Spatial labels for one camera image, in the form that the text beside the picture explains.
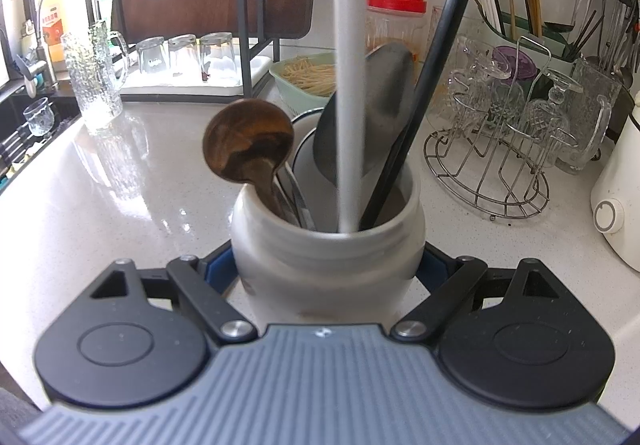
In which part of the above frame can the clear drinking glass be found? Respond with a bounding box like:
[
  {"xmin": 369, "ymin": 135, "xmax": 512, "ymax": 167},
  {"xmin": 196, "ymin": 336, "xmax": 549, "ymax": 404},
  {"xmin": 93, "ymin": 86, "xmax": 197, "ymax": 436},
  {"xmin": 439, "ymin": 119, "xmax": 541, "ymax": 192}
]
[{"xmin": 452, "ymin": 36, "xmax": 513, "ymax": 136}]

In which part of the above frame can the red-lid plastic jar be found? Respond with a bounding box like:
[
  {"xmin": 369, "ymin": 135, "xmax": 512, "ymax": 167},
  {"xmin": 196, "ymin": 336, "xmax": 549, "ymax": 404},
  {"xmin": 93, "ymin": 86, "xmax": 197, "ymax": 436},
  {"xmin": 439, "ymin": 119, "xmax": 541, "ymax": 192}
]
[{"xmin": 364, "ymin": 0, "xmax": 429, "ymax": 76}]

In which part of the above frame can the black patterned chopstick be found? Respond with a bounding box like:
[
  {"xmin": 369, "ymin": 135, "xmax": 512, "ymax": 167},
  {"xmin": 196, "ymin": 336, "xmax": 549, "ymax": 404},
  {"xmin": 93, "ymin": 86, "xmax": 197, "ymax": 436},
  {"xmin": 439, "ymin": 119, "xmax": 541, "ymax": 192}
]
[{"xmin": 359, "ymin": 0, "xmax": 493, "ymax": 231}]

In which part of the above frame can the clear glass jar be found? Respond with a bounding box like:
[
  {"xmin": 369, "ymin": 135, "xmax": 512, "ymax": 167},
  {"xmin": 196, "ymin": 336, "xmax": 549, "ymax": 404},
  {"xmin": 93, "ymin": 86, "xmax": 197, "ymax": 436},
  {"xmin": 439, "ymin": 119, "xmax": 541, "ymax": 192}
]
[{"xmin": 427, "ymin": 5, "xmax": 481, "ymax": 126}]

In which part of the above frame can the textured glass pitcher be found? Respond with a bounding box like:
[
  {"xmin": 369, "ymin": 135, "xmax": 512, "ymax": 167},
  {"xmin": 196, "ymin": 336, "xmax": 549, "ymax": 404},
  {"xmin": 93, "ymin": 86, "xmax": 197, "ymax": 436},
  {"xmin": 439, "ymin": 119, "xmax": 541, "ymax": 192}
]
[{"xmin": 60, "ymin": 20, "xmax": 132, "ymax": 136}]

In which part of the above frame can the small glass goblet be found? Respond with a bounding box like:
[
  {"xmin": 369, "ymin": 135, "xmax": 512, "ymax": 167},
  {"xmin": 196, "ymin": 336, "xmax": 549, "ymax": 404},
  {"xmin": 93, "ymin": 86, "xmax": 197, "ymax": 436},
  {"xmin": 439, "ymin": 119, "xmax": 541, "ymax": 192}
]
[{"xmin": 22, "ymin": 97, "xmax": 57, "ymax": 136}]

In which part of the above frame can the round wooden spoon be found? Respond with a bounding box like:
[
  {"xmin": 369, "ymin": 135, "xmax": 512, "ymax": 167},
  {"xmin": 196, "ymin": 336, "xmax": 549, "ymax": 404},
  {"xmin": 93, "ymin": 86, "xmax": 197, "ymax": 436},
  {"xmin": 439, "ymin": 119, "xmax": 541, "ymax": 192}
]
[{"xmin": 202, "ymin": 100, "xmax": 296, "ymax": 226}]

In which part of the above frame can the orange label bottle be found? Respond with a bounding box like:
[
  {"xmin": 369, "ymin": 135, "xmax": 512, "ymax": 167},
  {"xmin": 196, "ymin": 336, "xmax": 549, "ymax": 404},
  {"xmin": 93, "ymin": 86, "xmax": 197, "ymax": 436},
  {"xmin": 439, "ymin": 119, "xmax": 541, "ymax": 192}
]
[{"xmin": 42, "ymin": 7, "xmax": 65, "ymax": 70}]

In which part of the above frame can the kitchen sink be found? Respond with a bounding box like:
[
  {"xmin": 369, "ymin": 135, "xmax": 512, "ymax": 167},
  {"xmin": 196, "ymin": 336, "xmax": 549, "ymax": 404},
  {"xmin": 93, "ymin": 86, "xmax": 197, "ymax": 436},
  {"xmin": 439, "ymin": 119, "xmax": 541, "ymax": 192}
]
[{"xmin": 0, "ymin": 85, "xmax": 83, "ymax": 190}]

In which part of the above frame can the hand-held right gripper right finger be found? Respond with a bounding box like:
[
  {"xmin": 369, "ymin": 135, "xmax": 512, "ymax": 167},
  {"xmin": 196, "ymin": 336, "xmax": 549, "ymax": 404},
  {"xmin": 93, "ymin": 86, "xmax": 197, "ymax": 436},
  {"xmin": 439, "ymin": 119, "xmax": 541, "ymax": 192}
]
[{"xmin": 391, "ymin": 244, "xmax": 563, "ymax": 343}]

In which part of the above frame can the clear stemmed glass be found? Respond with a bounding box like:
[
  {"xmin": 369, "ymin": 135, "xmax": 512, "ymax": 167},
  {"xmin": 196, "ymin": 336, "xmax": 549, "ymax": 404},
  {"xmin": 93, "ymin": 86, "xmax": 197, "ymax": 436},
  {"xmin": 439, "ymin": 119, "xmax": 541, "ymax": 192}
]
[{"xmin": 520, "ymin": 67, "xmax": 585, "ymax": 166}]

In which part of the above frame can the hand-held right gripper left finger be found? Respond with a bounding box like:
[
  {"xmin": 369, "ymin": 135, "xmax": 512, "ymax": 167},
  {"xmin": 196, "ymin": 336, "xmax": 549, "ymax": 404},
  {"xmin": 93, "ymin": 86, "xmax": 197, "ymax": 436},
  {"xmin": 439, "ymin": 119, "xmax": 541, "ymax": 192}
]
[{"xmin": 89, "ymin": 245, "xmax": 258, "ymax": 345}]

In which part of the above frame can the green plastic bowl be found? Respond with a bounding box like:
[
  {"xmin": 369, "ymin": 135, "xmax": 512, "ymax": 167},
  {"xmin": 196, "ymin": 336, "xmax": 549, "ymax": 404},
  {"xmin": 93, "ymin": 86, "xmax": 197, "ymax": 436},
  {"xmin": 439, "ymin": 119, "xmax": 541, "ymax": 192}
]
[{"xmin": 269, "ymin": 52, "xmax": 337, "ymax": 110}]

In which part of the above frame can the cut crystal glass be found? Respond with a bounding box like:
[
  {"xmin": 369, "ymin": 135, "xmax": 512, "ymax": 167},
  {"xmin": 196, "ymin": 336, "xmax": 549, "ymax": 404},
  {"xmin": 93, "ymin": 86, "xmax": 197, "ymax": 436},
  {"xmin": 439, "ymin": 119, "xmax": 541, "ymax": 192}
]
[{"xmin": 487, "ymin": 75, "xmax": 526, "ymax": 126}]

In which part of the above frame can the white chopstick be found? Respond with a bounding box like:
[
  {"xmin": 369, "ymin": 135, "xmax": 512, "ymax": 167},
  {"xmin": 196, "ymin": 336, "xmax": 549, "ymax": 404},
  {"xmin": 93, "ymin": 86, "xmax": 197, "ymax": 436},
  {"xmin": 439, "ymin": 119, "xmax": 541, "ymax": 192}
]
[{"xmin": 330, "ymin": 0, "xmax": 373, "ymax": 235}]

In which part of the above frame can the metal cutlery piece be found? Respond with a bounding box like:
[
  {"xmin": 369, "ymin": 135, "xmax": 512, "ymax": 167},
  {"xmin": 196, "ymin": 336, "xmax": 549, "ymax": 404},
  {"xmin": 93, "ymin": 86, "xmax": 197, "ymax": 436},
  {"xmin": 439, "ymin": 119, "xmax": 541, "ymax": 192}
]
[
  {"xmin": 272, "ymin": 164, "xmax": 301, "ymax": 228},
  {"xmin": 285, "ymin": 170, "xmax": 316, "ymax": 230}
]

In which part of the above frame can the white ceramic jar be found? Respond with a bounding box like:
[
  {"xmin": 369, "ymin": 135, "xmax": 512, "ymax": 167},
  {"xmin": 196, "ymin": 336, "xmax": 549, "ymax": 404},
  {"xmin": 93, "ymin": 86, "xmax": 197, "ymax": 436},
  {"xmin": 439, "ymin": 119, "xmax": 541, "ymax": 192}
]
[{"xmin": 230, "ymin": 162, "xmax": 427, "ymax": 326}]

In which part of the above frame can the white electric cooker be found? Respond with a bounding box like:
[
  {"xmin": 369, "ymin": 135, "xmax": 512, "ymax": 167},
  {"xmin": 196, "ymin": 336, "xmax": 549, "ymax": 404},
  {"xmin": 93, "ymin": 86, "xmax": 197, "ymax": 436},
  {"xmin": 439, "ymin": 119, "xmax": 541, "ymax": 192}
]
[{"xmin": 590, "ymin": 90, "xmax": 640, "ymax": 271}]

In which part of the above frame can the large glass mug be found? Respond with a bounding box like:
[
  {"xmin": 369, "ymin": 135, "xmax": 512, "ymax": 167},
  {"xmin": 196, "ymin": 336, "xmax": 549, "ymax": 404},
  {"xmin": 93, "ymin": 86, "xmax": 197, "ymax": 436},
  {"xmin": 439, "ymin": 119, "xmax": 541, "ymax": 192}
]
[{"xmin": 567, "ymin": 57, "xmax": 623, "ymax": 176}]

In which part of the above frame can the row of glass spice jars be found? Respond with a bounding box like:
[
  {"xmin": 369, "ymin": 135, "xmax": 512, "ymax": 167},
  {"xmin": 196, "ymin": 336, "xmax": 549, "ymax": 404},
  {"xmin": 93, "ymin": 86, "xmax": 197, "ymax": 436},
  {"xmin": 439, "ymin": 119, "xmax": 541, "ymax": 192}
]
[{"xmin": 120, "ymin": 50, "xmax": 273, "ymax": 98}]

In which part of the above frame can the metal kitchen faucet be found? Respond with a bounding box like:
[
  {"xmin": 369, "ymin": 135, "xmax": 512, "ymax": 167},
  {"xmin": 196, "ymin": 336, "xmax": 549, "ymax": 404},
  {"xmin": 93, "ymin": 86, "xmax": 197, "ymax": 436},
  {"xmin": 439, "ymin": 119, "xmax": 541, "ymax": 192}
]
[{"xmin": 0, "ymin": 0, "xmax": 58, "ymax": 90}]

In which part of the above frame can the green chopstick holder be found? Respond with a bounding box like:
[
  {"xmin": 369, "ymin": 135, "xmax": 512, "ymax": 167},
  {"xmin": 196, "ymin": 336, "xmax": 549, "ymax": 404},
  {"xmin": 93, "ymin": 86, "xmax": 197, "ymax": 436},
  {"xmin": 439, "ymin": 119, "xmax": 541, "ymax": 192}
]
[{"xmin": 477, "ymin": 10, "xmax": 576, "ymax": 98}]

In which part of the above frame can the wire glass rack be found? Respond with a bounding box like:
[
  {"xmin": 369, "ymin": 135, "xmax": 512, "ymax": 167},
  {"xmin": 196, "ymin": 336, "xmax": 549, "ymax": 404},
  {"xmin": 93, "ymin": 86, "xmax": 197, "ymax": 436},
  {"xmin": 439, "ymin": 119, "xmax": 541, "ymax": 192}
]
[{"xmin": 424, "ymin": 36, "xmax": 553, "ymax": 220}]

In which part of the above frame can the upturned glass tumbler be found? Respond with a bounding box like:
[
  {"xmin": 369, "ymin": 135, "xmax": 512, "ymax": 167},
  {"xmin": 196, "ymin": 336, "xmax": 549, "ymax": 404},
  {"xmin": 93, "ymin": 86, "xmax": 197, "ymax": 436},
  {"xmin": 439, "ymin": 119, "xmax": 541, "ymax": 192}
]
[
  {"xmin": 135, "ymin": 36, "xmax": 171, "ymax": 76},
  {"xmin": 167, "ymin": 34, "xmax": 203, "ymax": 76},
  {"xmin": 199, "ymin": 32, "xmax": 238, "ymax": 86}
]

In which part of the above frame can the large metal spoon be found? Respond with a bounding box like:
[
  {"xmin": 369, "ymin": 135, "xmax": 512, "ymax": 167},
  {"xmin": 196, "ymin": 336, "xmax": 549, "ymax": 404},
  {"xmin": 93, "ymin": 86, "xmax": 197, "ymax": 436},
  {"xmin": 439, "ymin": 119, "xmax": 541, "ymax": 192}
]
[{"xmin": 312, "ymin": 42, "xmax": 416, "ymax": 190}]

